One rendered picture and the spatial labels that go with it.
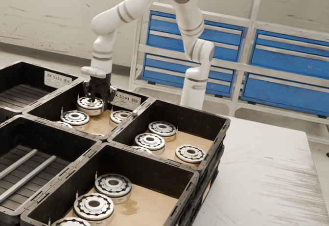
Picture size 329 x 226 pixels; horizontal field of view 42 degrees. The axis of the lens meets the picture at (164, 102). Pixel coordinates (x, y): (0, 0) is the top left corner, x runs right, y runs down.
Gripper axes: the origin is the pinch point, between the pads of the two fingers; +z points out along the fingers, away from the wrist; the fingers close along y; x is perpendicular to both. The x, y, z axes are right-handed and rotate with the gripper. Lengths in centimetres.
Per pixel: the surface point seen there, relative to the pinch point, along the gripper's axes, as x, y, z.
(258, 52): -184, -39, 17
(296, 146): -48, -75, 18
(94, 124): 6.9, -2.2, 4.4
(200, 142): -2.5, -40.0, 4.7
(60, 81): -8.0, 20.9, -1.7
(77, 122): 14.2, 0.8, 1.1
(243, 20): -180, -25, -5
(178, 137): -1.6, -32.1, 4.6
